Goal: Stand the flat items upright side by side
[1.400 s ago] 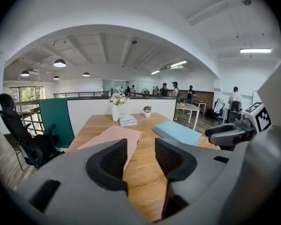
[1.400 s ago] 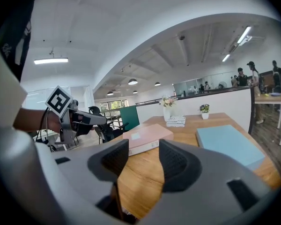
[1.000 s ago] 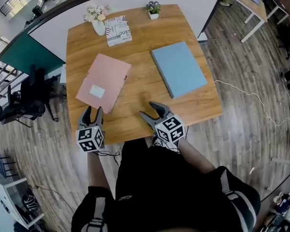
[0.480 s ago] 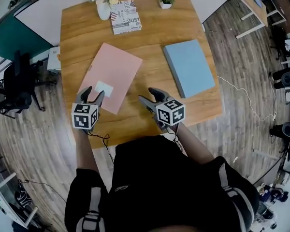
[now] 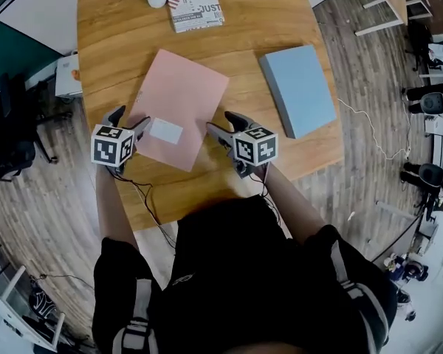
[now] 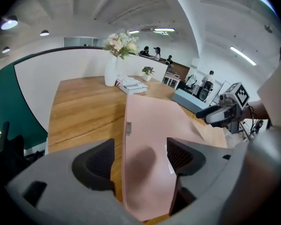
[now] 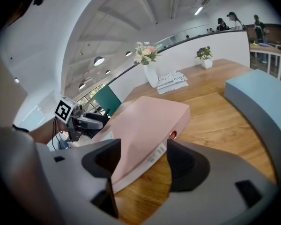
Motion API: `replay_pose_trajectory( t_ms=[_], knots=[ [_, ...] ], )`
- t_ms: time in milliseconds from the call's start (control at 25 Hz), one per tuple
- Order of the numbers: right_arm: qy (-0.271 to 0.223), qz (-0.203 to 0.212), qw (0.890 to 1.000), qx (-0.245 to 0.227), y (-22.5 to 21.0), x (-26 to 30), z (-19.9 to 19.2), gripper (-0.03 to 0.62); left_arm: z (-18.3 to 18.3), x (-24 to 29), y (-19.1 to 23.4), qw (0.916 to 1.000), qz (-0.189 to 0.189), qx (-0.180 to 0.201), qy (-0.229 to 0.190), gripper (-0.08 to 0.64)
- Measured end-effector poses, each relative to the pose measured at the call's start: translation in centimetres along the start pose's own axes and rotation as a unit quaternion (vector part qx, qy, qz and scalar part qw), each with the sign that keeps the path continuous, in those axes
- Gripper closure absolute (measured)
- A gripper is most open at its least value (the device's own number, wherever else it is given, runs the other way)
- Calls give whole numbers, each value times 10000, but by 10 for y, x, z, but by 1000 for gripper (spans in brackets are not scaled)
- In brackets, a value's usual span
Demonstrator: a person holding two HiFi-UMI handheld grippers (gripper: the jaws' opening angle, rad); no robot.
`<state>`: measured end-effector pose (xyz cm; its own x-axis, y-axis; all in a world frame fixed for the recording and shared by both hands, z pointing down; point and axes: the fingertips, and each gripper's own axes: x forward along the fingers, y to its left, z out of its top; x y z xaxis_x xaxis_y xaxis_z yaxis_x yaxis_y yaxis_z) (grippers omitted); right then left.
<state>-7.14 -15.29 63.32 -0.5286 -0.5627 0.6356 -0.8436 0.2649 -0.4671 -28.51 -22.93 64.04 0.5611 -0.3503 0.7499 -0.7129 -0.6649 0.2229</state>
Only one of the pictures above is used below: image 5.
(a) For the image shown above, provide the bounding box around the black and white printed book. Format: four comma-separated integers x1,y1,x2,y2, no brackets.
166,0,225,34

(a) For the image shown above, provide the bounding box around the white floor cable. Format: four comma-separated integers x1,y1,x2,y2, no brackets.
337,97,413,161

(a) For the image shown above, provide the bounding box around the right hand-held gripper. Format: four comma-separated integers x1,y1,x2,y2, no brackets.
205,111,279,180

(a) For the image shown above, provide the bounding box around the black office chair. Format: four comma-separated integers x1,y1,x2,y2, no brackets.
0,72,73,164
0,138,36,187

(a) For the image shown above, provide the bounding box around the wooden table with white legs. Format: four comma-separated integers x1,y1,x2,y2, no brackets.
354,0,433,37

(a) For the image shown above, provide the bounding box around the person's black clothing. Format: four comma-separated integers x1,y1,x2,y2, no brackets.
92,193,398,354

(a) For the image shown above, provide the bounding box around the person's left forearm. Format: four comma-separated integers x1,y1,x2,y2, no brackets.
95,166,140,250

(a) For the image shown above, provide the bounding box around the person's right forearm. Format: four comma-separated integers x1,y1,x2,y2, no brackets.
265,166,328,246

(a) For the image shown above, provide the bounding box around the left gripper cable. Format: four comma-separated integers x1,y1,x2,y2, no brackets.
113,167,179,251

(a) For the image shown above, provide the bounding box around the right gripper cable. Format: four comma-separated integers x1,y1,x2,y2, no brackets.
254,163,293,240

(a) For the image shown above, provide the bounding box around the pink file box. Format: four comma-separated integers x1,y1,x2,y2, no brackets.
127,49,230,173

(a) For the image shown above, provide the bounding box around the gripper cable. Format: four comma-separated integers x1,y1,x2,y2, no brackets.
254,163,293,240
113,167,179,251

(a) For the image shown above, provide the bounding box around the white storage box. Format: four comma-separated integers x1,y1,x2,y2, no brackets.
54,52,84,99

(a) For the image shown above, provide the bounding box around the blue file box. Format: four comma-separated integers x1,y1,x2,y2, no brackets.
258,44,337,140

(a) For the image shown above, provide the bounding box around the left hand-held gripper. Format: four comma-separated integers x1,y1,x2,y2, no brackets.
91,105,151,175

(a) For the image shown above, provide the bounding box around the green partition panel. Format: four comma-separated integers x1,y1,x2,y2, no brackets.
0,11,66,95

